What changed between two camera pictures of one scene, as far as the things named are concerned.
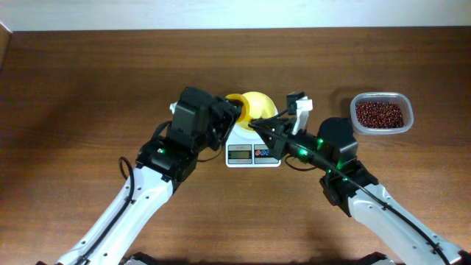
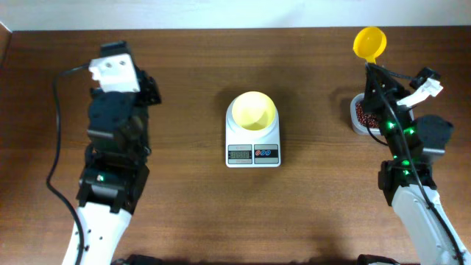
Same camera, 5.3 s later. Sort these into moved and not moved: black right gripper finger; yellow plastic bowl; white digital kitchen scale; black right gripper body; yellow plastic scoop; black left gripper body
Moved: yellow plastic scoop; black right gripper body; black left gripper body; black right gripper finger
Not moved: yellow plastic bowl; white digital kitchen scale
